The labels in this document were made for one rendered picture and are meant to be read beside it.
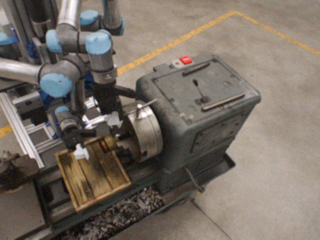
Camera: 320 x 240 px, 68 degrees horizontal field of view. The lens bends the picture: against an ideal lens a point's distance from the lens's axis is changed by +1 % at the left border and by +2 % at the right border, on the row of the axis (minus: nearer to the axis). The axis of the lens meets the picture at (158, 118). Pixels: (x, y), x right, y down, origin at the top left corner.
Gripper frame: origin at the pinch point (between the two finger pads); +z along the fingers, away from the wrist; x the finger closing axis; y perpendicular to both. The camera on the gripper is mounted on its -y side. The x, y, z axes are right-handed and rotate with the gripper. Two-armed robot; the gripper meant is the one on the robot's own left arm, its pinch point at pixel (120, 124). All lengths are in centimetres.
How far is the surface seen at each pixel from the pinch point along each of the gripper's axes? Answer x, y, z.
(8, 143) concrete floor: -159, 65, 90
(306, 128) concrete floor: -35, -240, 132
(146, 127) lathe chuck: -7.4, -14.7, 12.7
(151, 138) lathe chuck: -4.5, -15.4, 17.9
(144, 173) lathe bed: -12, -13, 48
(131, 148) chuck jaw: -8.7, -5.9, 22.9
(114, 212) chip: -20, 8, 79
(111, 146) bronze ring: -15.3, 1.7, 22.1
